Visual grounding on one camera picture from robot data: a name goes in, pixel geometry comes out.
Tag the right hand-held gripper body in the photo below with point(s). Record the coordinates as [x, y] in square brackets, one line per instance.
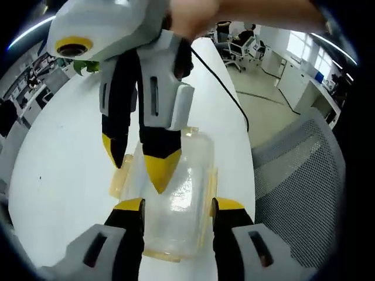
[117, 23]

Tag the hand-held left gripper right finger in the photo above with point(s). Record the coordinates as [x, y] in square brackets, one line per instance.
[231, 231]

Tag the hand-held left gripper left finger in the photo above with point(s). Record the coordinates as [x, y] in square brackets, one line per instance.
[123, 231]

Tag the clear plastic buckle container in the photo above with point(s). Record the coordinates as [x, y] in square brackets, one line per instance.
[181, 210]

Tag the person's right hand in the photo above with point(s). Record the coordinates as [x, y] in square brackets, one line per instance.
[193, 17]

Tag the green potted plant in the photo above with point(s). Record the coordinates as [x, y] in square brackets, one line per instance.
[88, 66]

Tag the grey mesh office chair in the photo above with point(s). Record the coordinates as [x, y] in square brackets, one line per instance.
[299, 181]

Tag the white office chair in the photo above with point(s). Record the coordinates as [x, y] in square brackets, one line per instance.
[238, 52]
[260, 48]

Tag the white cabinet row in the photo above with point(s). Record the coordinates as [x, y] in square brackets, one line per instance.
[304, 87]

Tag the small blue box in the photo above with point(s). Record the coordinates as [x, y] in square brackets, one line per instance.
[319, 77]

